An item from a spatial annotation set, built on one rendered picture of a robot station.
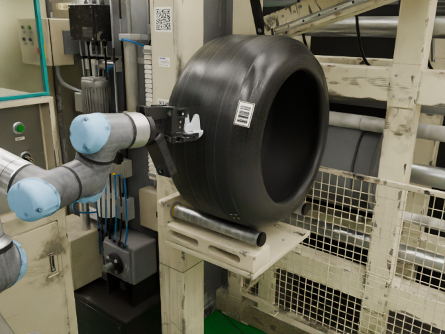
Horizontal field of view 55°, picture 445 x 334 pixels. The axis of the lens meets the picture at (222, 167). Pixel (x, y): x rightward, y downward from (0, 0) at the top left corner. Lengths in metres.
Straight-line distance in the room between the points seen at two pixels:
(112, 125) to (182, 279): 0.92
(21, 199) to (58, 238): 0.84
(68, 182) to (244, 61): 0.55
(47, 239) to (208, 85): 0.81
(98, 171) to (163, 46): 0.66
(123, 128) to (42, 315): 1.01
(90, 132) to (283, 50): 0.59
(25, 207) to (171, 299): 1.05
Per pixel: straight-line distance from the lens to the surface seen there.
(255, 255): 1.26
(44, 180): 0.81
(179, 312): 1.76
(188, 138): 1.00
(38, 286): 1.66
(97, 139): 0.83
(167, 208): 1.43
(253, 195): 1.14
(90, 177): 0.88
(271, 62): 1.14
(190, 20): 1.44
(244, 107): 1.06
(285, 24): 1.63
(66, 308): 1.78
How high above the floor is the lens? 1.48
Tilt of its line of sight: 18 degrees down
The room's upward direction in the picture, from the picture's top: 1 degrees clockwise
